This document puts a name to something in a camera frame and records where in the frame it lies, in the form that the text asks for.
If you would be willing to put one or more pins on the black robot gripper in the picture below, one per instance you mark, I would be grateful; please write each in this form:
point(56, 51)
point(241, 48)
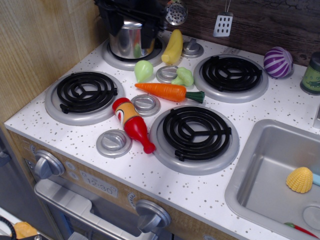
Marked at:
point(148, 12)

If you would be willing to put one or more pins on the stainless steel pot lid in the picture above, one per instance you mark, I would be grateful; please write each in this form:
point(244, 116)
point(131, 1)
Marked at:
point(131, 24)

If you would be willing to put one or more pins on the light green toy pear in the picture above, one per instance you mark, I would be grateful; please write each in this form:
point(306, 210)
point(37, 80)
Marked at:
point(143, 70)

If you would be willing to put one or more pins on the silver perforated skimmer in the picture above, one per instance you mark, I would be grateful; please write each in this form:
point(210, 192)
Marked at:
point(177, 12)

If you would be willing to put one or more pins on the yellow toy squash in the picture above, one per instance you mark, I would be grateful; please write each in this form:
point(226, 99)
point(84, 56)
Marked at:
point(174, 48)

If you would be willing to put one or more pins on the upper grey stovetop knob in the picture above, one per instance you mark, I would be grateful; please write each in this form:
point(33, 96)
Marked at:
point(166, 74)

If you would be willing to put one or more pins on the grey stovetop knob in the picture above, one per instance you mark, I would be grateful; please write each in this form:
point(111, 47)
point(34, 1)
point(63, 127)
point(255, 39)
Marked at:
point(146, 105)
point(192, 49)
point(166, 74)
point(114, 143)

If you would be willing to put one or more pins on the back grey stovetop knob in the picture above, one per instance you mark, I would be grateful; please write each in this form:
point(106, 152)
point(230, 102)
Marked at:
point(192, 49)

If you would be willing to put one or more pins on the green toy broccoli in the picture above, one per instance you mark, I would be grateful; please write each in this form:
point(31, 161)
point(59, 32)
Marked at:
point(184, 77)

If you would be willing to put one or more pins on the middle grey stovetop knob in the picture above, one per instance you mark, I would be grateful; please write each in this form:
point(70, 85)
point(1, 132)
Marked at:
point(146, 105)

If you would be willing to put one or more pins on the orange toy carrot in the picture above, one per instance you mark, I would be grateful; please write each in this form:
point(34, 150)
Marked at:
point(172, 92)

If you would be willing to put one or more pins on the front left black burner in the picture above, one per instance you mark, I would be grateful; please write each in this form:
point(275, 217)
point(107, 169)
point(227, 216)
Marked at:
point(83, 98)

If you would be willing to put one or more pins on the black burner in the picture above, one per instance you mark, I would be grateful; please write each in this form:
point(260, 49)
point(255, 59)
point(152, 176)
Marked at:
point(230, 78)
point(194, 140)
point(83, 98)

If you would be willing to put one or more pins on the red toy ketchup bottle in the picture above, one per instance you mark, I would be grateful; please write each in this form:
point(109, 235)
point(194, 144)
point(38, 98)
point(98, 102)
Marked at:
point(132, 123)

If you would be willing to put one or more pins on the silver slotted spatula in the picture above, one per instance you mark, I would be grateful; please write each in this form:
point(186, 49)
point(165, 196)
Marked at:
point(223, 23)

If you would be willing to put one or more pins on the back right black burner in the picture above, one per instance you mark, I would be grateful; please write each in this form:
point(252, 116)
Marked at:
point(230, 78)

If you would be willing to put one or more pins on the front grey stovetop knob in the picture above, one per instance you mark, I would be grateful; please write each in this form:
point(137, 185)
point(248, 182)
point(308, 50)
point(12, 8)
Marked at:
point(114, 143)

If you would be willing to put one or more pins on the front right black burner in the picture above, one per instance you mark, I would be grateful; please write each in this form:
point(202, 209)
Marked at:
point(194, 140)

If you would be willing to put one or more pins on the purple striped toy cabbage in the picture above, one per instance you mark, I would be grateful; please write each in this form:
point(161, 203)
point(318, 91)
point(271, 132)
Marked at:
point(278, 62)

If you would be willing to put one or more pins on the left silver oven knob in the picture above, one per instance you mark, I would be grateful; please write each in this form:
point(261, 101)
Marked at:
point(47, 165)

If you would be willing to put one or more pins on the silver oven knob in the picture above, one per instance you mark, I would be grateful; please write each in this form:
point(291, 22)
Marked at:
point(151, 216)
point(47, 165)

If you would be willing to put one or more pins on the grey metal sink basin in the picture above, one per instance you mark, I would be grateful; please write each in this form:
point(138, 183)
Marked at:
point(257, 190)

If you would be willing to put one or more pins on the green toy can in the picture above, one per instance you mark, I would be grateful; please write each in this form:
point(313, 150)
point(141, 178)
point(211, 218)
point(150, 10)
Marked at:
point(310, 82)

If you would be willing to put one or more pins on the right silver oven knob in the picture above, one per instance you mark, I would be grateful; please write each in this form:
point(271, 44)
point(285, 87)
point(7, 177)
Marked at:
point(151, 216)

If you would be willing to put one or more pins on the yellow toy corn piece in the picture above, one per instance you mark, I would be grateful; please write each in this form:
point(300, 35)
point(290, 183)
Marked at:
point(300, 180)

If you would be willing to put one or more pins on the orange object bottom left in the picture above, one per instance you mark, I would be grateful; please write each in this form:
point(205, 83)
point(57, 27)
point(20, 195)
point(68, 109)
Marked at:
point(24, 230)

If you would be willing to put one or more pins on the light blue object in sink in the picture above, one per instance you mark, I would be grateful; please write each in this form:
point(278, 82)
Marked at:
point(316, 176)

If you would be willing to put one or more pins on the red toy chili pepper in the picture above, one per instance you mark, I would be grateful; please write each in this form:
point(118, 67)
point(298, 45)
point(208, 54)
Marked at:
point(294, 226)

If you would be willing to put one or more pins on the silver oven door handle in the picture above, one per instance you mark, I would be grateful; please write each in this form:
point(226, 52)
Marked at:
point(78, 208)

